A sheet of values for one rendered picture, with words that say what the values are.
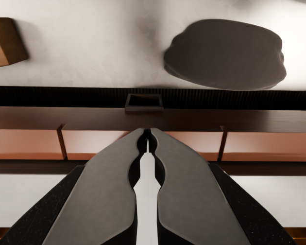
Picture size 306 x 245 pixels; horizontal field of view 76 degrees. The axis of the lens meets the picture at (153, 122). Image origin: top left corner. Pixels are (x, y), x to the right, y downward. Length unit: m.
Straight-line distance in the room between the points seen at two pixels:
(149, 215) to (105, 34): 0.27
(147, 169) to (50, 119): 0.13
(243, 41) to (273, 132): 0.14
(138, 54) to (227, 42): 0.13
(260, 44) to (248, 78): 0.05
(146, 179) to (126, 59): 0.20
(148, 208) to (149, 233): 0.05
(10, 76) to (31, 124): 0.17
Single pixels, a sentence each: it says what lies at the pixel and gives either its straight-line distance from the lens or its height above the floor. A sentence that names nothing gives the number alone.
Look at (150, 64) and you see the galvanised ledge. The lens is 0.34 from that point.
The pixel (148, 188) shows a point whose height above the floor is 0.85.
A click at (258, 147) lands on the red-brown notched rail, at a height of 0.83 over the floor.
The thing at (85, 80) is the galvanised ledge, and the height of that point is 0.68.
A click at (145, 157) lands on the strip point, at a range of 0.21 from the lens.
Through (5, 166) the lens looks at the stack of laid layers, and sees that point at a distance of 0.28.
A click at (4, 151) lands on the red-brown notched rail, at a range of 0.28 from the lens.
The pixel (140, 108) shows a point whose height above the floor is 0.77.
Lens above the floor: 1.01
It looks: 62 degrees down
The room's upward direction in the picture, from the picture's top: 178 degrees clockwise
